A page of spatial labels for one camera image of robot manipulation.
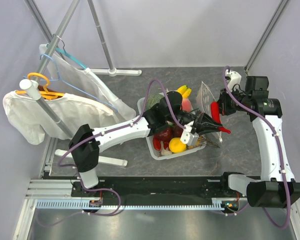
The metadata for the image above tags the white plastic basket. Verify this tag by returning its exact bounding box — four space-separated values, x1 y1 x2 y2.
137 94 206 161

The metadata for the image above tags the white shirt on blue hanger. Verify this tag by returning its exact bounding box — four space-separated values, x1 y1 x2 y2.
46 47 137 122

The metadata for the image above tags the teal hanger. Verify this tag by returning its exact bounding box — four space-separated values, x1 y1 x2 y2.
40 47 89 73

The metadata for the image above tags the orange fruit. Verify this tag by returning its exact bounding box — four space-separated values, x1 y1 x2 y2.
169 137 187 153

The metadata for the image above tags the white shirt on orange hanger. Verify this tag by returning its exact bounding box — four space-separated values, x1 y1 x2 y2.
2 89 121 146

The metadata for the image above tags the light blue hanger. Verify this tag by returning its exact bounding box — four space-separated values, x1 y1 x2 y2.
39 53 120 113

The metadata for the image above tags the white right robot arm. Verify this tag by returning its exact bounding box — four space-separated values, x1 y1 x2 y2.
217 72 300 209

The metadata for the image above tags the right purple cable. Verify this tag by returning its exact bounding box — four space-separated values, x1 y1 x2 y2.
212 65 292 230

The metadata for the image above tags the red chili pepper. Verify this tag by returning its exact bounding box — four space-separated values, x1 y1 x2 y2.
210 101 231 134

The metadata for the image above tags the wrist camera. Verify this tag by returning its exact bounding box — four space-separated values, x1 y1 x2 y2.
225 70 242 92
180 121 199 146

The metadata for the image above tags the brown longan bunch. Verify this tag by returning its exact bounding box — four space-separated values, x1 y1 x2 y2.
186 135 219 150

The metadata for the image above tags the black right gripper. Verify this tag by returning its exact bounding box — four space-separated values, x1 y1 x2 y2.
212 86 252 116

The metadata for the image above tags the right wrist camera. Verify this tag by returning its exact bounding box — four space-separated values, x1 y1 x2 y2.
225 70 242 92

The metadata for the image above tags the white cable tray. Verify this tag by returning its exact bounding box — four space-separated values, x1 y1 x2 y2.
36 199 225 211

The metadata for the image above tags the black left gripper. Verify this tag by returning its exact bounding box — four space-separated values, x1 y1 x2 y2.
167 110 223 138

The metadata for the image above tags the metal clothes rack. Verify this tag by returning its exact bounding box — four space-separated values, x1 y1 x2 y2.
23 0 143 168

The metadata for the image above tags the clear polka dot zip bag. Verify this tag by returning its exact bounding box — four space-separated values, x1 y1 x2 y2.
195 80 223 143

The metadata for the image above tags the yellow banana bunch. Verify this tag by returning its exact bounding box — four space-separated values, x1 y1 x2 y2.
176 85 192 99

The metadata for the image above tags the green cantaloupe melon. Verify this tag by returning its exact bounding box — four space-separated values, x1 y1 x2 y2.
145 93 165 111

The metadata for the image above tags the orange hanger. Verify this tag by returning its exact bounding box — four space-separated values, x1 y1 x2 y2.
15 72 65 101

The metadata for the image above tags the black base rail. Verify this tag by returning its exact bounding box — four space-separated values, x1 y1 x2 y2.
71 175 246 205

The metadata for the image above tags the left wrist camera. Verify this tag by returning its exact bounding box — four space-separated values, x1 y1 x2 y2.
180 121 199 146

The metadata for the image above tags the pink peach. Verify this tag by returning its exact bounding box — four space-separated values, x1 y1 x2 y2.
181 98 193 112

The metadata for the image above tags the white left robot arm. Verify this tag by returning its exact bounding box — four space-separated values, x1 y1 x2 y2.
69 91 223 197

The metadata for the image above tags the white garlic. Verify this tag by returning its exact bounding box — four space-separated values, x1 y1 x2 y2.
160 147 173 156

